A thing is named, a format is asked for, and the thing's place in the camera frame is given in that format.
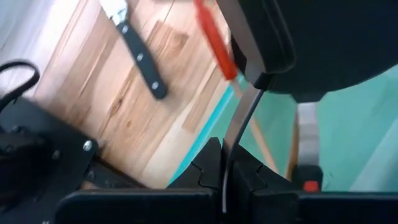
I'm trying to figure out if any green plastic bin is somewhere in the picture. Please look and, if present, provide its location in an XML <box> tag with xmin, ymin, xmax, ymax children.
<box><xmin>169</xmin><ymin>63</ymin><xmax>398</xmax><ymax>193</ymax></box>

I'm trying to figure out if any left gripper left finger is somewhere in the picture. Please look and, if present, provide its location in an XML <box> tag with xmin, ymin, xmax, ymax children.
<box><xmin>167</xmin><ymin>136</ymin><xmax>224</xmax><ymax>224</ymax></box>

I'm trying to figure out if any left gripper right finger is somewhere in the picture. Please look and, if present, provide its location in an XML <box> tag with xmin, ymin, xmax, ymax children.
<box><xmin>224</xmin><ymin>148</ymin><xmax>300</xmax><ymax>224</ymax></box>

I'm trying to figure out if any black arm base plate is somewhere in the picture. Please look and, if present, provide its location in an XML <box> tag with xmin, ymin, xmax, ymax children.
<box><xmin>0</xmin><ymin>95</ymin><xmax>104</xmax><ymax>224</ymax></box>

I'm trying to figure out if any red spatula wooden handle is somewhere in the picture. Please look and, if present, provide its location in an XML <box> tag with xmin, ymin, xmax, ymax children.
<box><xmin>193</xmin><ymin>0</ymin><xmax>248</xmax><ymax>100</ymax></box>

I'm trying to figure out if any black oval serving spoon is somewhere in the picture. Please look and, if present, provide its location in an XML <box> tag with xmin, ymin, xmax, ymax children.
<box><xmin>266</xmin><ymin>0</ymin><xmax>398</xmax><ymax>193</ymax></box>

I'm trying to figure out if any black handled steel knife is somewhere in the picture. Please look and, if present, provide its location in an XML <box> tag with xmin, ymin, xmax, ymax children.
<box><xmin>98</xmin><ymin>0</ymin><xmax>169</xmax><ymax>101</ymax></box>

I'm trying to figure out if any black cable loop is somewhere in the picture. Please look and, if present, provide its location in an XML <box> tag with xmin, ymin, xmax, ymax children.
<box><xmin>0</xmin><ymin>59</ymin><xmax>42</xmax><ymax>112</ymax></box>

